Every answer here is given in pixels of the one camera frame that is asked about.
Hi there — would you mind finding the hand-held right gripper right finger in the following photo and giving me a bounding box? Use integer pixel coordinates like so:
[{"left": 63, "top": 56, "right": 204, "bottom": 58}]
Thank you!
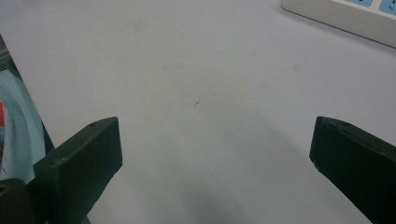
[{"left": 308, "top": 116, "right": 396, "bottom": 224}]

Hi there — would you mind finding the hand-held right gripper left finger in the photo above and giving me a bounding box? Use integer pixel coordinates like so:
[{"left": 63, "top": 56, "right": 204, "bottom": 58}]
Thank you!
[{"left": 33, "top": 116, "right": 123, "bottom": 224}]

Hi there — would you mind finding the light blue bucket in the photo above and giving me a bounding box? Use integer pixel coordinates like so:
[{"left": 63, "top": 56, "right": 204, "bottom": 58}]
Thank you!
[{"left": 0, "top": 68, "right": 47, "bottom": 185}]

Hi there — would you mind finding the white power strip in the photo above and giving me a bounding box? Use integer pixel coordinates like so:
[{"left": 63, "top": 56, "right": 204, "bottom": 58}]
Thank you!
[{"left": 280, "top": 0, "right": 396, "bottom": 49}]

